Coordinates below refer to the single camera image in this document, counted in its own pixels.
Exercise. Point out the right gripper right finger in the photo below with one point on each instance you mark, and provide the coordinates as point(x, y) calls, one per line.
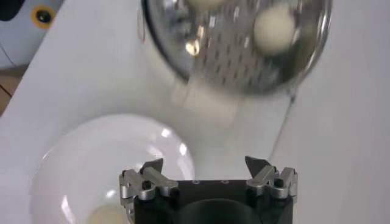
point(283, 184)

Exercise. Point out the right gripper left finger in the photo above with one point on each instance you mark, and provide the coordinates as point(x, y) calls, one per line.
point(146, 185)

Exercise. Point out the white steamed baozi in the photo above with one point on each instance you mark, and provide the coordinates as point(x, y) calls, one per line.
point(106, 216)
point(274, 29)
point(204, 3)

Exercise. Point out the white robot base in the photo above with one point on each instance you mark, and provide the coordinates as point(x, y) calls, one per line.
point(18, 45)

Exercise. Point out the perforated steel steamer basket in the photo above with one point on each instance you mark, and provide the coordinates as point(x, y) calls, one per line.
point(231, 61)

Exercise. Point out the round white plate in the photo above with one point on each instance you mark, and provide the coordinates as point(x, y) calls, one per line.
point(100, 158)

